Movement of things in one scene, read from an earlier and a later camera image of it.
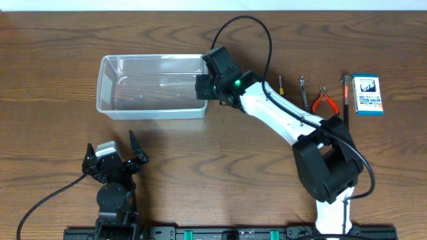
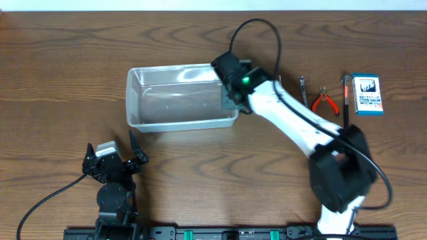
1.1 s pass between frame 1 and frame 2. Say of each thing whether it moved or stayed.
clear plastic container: moved
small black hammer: stayed
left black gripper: stayed
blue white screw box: stayed
